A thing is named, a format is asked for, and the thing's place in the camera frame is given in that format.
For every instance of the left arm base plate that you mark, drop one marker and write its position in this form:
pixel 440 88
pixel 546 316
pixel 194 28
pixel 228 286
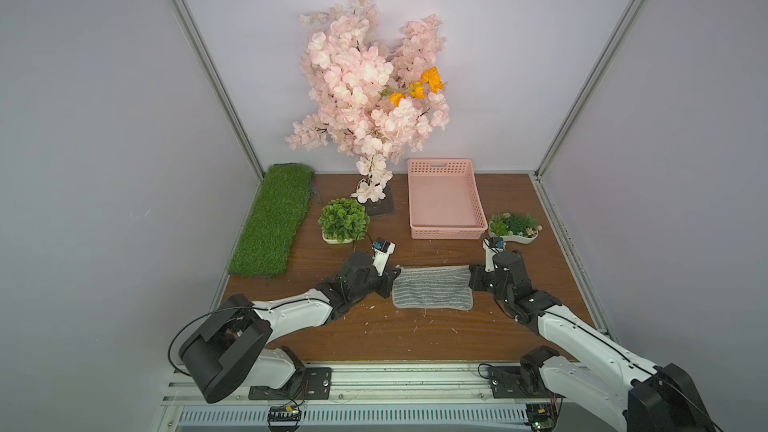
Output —
pixel 280 374

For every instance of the controller board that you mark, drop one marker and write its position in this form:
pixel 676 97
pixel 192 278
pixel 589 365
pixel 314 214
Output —
pixel 284 418
pixel 540 418

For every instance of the round green potted plant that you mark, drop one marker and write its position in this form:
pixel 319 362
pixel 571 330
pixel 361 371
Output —
pixel 343 220

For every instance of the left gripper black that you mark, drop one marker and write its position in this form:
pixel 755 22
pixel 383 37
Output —
pixel 383 278

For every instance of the grey striped dishcloth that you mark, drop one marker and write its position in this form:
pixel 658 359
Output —
pixel 429 288

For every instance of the pink blossom artificial tree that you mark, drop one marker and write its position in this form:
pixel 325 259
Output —
pixel 374 102

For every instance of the pink plastic basket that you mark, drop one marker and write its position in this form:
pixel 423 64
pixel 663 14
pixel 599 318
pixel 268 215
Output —
pixel 443 199

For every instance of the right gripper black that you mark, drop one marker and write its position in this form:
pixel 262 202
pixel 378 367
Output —
pixel 480 277

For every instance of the small succulent planter white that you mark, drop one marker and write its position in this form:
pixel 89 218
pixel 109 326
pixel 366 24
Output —
pixel 513 227

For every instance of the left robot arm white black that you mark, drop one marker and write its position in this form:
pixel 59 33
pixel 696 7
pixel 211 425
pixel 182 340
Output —
pixel 230 346

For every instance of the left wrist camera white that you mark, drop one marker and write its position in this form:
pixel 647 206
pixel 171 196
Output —
pixel 382 250

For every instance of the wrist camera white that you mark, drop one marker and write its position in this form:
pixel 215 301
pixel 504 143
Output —
pixel 492 246
pixel 382 250

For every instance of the right controller board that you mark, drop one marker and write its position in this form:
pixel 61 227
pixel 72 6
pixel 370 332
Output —
pixel 540 418

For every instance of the aluminium front rail frame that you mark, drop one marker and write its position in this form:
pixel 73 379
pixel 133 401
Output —
pixel 370 394

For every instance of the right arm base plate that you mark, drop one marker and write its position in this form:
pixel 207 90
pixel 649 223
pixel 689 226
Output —
pixel 514 382

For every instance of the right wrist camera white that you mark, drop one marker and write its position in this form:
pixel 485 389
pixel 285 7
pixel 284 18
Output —
pixel 492 246

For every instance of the left controller board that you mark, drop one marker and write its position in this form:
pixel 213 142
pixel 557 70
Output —
pixel 284 418

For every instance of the green artificial grass mat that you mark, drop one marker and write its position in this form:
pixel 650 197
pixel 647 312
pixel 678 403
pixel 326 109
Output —
pixel 280 207

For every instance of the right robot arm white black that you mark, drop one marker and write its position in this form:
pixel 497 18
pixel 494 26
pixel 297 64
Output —
pixel 623 389

